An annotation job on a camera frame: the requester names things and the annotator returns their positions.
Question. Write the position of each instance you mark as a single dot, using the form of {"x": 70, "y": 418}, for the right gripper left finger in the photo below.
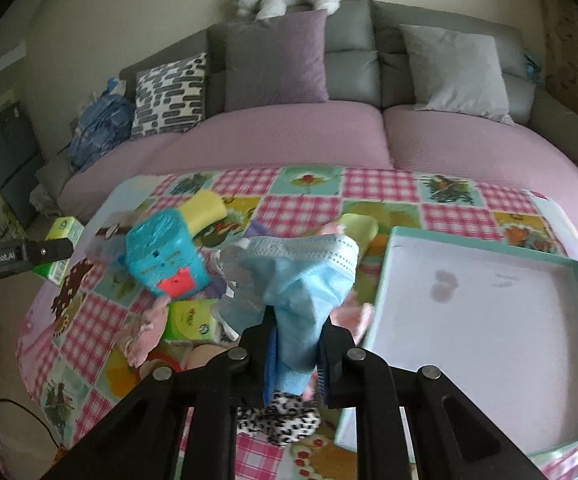
{"x": 178, "y": 425}

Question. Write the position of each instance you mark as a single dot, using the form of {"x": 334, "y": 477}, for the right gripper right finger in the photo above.
{"x": 412, "y": 424}

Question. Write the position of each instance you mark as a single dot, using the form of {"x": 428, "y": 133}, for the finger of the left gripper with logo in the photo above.
{"x": 18, "y": 256}

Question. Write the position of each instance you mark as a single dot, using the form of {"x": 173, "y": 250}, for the pink floral scrunchie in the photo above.
{"x": 148, "y": 334}

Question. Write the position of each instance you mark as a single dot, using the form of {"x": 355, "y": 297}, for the green tissue pack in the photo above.
{"x": 191, "y": 321}

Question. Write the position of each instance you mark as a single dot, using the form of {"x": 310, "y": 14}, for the leopard print scrunchie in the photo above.
{"x": 287, "y": 419}

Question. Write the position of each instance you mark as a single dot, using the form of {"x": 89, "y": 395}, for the pink white striped fluffy cloth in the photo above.
{"x": 354, "y": 316}

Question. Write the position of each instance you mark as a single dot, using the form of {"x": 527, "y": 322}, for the blue surgical face mask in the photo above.
{"x": 303, "y": 279}

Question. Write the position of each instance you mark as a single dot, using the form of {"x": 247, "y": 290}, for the green tissue box on floor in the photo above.
{"x": 58, "y": 248}

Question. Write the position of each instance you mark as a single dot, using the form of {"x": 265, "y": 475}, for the dark cabinet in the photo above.
{"x": 20, "y": 158}

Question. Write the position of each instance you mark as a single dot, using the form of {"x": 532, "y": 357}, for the white tray with teal rim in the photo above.
{"x": 501, "y": 322}

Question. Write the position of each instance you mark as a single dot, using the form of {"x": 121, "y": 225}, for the turquoise plastic toy box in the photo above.
{"x": 161, "y": 256}

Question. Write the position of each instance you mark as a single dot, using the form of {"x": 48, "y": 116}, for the colourful patchwork tablecloth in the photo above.
{"x": 66, "y": 354}

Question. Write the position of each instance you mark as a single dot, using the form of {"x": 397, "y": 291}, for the blue crumpled clothes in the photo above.
{"x": 104, "y": 123}

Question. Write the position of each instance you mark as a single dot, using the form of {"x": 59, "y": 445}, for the yellow sponge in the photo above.
{"x": 202, "y": 210}

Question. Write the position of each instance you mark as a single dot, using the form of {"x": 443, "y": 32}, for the black white patterned cushion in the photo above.
{"x": 169, "y": 98}

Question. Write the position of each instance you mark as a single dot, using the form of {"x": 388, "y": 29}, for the purple cushion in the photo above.
{"x": 268, "y": 62}

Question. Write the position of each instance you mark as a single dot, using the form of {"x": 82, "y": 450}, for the grey sofa with pink cover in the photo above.
{"x": 368, "y": 122}

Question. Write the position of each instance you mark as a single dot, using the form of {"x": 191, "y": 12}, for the light grey cushion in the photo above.
{"x": 455, "y": 72}

